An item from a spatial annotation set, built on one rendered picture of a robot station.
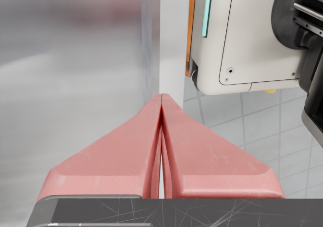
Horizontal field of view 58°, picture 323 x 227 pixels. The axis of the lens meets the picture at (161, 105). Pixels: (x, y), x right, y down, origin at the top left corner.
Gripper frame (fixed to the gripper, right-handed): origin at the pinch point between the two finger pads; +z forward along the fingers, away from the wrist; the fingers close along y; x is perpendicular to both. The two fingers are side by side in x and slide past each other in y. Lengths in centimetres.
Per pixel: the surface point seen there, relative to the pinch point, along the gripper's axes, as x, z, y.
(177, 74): 2.3, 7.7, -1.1
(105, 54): 0.3, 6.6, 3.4
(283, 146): 107, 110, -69
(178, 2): -2.5, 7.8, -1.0
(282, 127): 93, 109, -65
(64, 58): 0.3, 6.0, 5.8
